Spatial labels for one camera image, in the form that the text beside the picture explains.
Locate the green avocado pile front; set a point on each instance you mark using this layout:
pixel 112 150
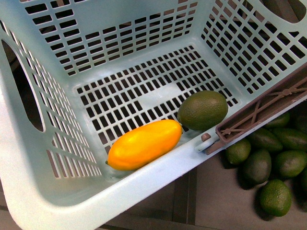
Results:
pixel 275 198

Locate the yellow mango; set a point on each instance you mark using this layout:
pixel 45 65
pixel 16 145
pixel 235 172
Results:
pixel 144 144

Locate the light blue plastic basket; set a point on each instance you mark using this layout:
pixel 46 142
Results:
pixel 75 75

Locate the green avocado pile right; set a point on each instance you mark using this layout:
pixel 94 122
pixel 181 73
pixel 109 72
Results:
pixel 290 163

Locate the brown basket handle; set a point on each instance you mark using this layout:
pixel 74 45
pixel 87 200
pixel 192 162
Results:
pixel 283 96

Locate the green avocado pile middle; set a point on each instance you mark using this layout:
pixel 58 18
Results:
pixel 257 168

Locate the green avocado pile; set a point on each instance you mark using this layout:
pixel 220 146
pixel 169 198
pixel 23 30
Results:
pixel 275 198
pixel 290 163
pixel 257 168

